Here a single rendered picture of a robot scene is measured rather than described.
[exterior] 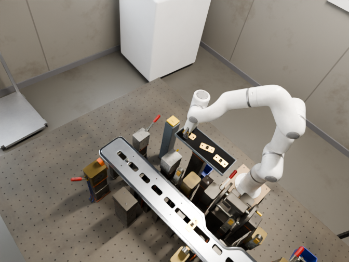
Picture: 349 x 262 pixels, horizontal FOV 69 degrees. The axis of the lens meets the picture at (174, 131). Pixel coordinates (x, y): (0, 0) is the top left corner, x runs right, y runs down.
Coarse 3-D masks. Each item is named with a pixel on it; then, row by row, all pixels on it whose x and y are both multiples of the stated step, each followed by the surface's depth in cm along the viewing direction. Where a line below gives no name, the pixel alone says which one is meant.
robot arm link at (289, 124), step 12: (252, 96) 112; (264, 96) 109; (276, 96) 107; (288, 96) 108; (276, 108) 110; (288, 108) 108; (276, 120) 113; (288, 120) 109; (300, 120) 108; (288, 132) 110; (300, 132) 108
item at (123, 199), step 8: (120, 192) 138; (128, 192) 139; (120, 200) 136; (128, 200) 136; (136, 200) 137; (120, 208) 141; (128, 208) 134; (136, 208) 146; (120, 216) 154; (128, 216) 144; (128, 224) 156
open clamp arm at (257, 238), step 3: (258, 234) 128; (255, 237) 128; (258, 237) 127; (261, 237) 127; (252, 240) 130; (255, 240) 128; (258, 240) 127; (261, 240) 127; (246, 243) 135; (249, 243) 133; (252, 243) 131; (255, 243) 130; (258, 243) 129; (246, 246) 135; (249, 246) 133; (252, 246) 132; (249, 249) 135
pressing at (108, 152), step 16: (112, 144) 159; (128, 144) 160; (112, 160) 152; (144, 160) 155; (128, 176) 148; (160, 176) 151; (144, 192) 143; (176, 192) 146; (160, 208) 139; (192, 208) 142; (176, 224) 136; (192, 240) 132; (208, 256) 128; (224, 256) 130; (240, 256) 131
